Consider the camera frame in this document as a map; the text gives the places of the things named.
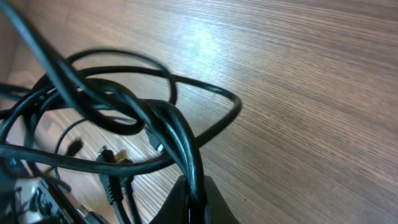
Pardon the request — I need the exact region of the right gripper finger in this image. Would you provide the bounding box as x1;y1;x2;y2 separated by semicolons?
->
149;174;242;224

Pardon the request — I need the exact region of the black USB cable bundle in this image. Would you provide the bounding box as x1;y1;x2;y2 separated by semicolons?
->
0;0;243;224

